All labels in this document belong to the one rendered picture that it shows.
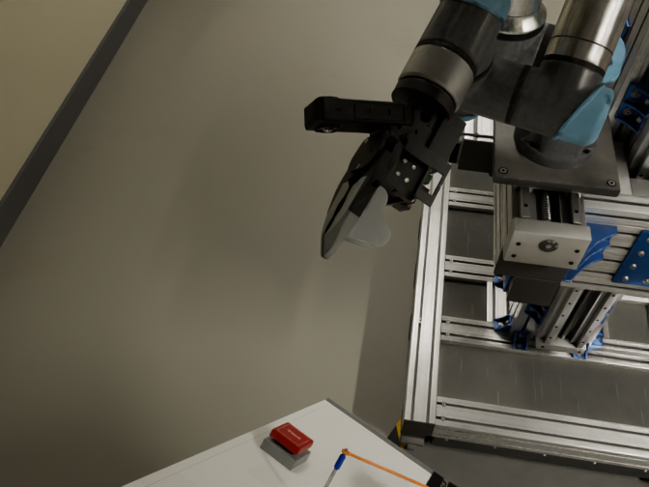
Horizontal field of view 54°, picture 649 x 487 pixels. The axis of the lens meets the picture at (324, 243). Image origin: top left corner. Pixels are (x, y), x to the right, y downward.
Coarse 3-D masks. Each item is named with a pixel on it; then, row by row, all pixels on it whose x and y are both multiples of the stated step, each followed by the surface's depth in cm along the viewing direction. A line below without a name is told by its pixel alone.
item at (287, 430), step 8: (288, 424) 94; (272, 432) 91; (280, 432) 91; (288, 432) 92; (296, 432) 93; (280, 440) 90; (288, 440) 90; (296, 440) 91; (304, 440) 92; (312, 440) 93; (288, 448) 90; (296, 448) 89; (304, 448) 91
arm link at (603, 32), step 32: (576, 0) 75; (608, 0) 74; (576, 32) 75; (608, 32) 74; (544, 64) 78; (576, 64) 75; (608, 64) 77; (512, 96) 77; (544, 96) 76; (576, 96) 75; (608, 96) 75; (544, 128) 78; (576, 128) 76
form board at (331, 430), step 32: (288, 416) 106; (320, 416) 112; (224, 448) 86; (256, 448) 90; (320, 448) 100; (352, 448) 106; (384, 448) 113; (160, 480) 73; (192, 480) 76; (224, 480) 79; (256, 480) 83; (288, 480) 86; (320, 480) 91; (352, 480) 95; (384, 480) 101; (416, 480) 107
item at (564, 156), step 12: (516, 132) 120; (528, 132) 117; (516, 144) 121; (528, 144) 117; (540, 144) 116; (552, 144) 114; (564, 144) 114; (528, 156) 118; (540, 156) 116; (552, 156) 115; (564, 156) 115; (576, 156) 115; (588, 156) 116; (564, 168) 117
